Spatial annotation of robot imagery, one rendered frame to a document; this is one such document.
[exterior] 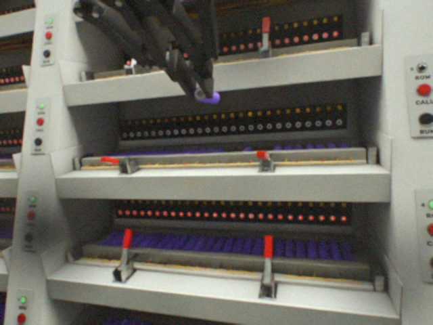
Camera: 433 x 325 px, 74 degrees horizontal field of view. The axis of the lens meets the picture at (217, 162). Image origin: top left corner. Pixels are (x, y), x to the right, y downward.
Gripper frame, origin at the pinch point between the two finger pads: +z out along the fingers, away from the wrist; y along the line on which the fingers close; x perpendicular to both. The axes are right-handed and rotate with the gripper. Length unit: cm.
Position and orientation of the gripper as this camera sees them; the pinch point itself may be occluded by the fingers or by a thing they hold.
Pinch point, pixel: (193, 76)
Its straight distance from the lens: 37.7
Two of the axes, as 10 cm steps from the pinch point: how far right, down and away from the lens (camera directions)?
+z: 2.6, 2.7, 9.3
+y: -9.6, 0.2, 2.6
